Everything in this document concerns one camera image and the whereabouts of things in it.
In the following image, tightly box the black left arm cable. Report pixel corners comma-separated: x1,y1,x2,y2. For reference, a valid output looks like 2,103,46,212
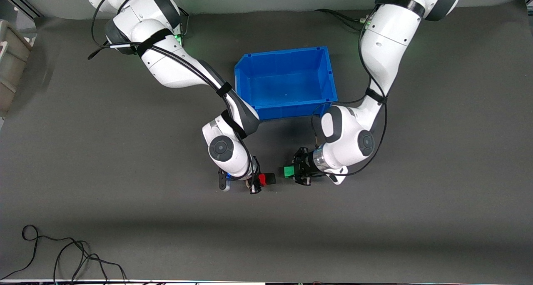
311,10,389,178

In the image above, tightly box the beige plastic crate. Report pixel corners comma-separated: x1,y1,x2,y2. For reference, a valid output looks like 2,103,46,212
0,20,34,117

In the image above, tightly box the black loose cable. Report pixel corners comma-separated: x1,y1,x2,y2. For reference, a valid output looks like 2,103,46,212
0,224,128,284

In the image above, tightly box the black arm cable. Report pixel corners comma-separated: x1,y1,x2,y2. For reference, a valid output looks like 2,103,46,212
311,10,389,178
87,0,256,181

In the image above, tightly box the black right base cable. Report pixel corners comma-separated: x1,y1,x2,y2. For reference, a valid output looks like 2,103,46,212
177,6,190,38

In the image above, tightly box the black base cable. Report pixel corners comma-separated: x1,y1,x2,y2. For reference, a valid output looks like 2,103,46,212
177,6,190,38
314,8,372,32

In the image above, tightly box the black left base cable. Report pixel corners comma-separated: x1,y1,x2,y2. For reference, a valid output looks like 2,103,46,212
314,8,372,32

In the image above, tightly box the blue plastic bin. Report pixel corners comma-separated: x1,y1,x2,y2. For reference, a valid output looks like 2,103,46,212
234,46,339,121

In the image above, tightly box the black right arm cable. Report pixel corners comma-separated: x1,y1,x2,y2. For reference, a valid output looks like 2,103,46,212
87,0,256,181

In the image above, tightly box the aluminium frame rail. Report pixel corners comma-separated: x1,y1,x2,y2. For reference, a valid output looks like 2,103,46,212
0,0,43,19

